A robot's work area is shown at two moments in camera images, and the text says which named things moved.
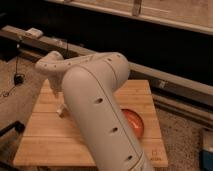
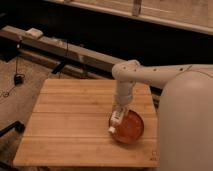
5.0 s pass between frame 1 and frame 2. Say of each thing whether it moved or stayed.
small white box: stayed
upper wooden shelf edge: stayed
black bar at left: stayed
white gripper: moved
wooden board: stayed
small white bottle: moved
